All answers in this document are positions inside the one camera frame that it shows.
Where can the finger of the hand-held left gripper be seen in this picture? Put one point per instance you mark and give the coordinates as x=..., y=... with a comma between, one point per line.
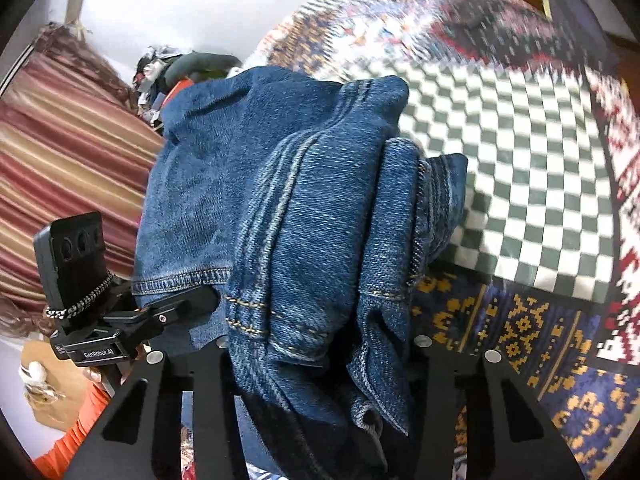
x=190, y=305

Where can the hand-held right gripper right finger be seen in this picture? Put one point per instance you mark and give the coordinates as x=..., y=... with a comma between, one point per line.
x=440, y=390

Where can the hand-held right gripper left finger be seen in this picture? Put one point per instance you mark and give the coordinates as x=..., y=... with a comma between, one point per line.
x=210, y=390

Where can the blue denim jacket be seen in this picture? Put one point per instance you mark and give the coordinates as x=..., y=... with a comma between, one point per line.
x=300, y=210

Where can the person's left forearm orange sleeve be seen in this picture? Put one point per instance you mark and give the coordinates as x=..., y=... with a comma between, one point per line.
x=70, y=440

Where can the red striped curtain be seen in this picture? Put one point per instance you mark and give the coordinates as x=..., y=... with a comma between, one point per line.
x=65, y=150

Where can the orange box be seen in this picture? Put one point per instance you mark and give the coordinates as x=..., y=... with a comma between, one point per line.
x=176, y=91

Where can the pile of assorted clutter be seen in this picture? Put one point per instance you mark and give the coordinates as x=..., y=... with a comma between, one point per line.
x=150, y=75

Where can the patterned patchwork bedsheet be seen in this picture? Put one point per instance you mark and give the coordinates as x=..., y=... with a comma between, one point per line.
x=525, y=185

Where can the dark green neck pillow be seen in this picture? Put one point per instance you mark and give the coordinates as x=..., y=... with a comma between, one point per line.
x=200, y=62

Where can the dark navy cushion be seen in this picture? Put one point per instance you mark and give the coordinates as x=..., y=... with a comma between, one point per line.
x=580, y=20

